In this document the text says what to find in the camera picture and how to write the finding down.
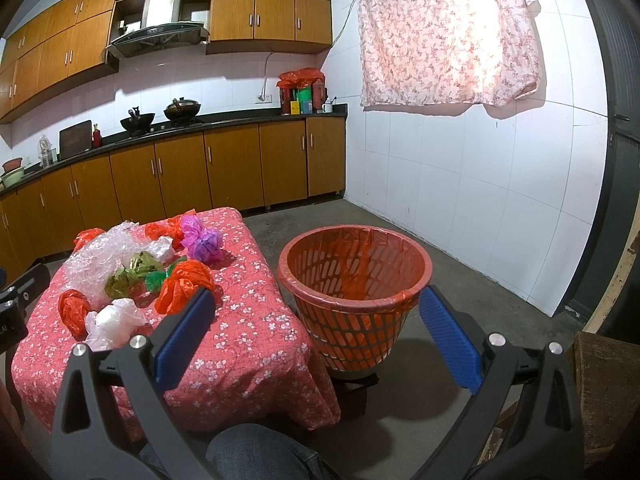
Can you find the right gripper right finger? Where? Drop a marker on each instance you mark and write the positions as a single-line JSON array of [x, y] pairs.
[[522, 420]]

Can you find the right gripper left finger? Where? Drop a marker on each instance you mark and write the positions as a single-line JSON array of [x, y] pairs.
[[89, 439]]

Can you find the red plastic bag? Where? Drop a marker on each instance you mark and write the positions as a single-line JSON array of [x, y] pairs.
[[73, 307]]

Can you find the clear bubble wrap sheet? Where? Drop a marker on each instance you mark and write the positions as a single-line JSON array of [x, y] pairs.
[[89, 269]]

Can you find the orange plastic bag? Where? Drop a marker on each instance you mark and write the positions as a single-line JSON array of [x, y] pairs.
[[85, 237], [182, 283], [173, 227]]

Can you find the white plastic bag front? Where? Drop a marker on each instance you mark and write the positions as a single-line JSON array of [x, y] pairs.
[[112, 327]]

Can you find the white plastic bag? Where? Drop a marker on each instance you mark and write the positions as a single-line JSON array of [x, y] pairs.
[[112, 327], [162, 250]]

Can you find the olive green foil wrapper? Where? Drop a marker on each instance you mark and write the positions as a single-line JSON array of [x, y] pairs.
[[125, 280]]

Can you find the orange plastic bag back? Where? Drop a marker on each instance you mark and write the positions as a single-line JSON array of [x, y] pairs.
[[173, 227]]

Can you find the orange plastic bag front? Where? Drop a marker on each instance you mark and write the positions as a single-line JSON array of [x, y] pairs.
[[182, 283]]

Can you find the purple plastic bag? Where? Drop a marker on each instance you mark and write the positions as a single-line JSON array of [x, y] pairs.
[[202, 243]]

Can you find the lower wooden kitchen cabinets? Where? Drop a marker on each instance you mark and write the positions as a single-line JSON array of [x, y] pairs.
[[244, 165]]

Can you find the wooden kitchen cabinets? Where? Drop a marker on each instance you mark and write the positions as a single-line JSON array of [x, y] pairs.
[[244, 165], [76, 41]]

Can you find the red plastic trash basket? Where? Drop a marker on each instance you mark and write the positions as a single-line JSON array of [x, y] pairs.
[[354, 287]]

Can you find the upper wooden kitchen cabinets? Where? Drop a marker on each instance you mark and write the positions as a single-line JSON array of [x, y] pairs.
[[76, 41]]

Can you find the stacked basins on counter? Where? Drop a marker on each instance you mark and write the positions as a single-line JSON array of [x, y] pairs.
[[13, 172]]

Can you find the glass jar on counter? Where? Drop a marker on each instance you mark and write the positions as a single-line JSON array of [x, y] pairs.
[[46, 152]]

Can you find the person knee in jeans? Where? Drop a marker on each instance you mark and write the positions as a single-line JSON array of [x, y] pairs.
[[252, 451]]

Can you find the dark cutting board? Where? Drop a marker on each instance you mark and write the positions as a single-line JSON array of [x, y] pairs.
[[75, 139]]

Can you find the red bottle on counter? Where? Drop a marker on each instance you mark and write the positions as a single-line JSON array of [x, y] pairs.
[[96, 137]]

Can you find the red floral tablecloth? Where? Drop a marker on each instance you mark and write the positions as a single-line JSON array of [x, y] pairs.
[[255, 359]]

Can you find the black wok left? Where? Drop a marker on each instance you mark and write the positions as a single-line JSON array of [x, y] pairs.
[[137, 123]]

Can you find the black wok with lid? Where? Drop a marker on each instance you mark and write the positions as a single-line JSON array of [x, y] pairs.
[[182, 111]]

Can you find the range hood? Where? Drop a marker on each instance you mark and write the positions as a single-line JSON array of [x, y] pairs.
[[144, 26]]

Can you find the red bag covered containers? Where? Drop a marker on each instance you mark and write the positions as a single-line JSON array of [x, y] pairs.
[[302, 92]]

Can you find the white mug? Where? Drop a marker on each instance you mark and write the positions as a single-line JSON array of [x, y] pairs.
[[327, 107]]

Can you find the pink floral hanging cloth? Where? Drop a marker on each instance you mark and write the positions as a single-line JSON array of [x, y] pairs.
[[417, 53]]

